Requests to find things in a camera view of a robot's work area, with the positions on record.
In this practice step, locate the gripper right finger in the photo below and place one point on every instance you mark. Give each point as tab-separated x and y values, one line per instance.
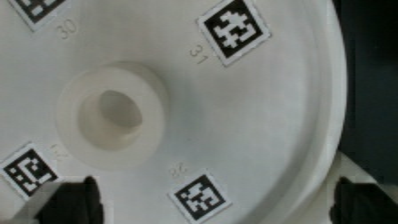
363	204

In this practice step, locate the white round table top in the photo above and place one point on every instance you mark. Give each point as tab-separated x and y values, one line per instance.
178	95

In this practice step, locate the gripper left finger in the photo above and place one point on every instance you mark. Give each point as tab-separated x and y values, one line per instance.
64	204

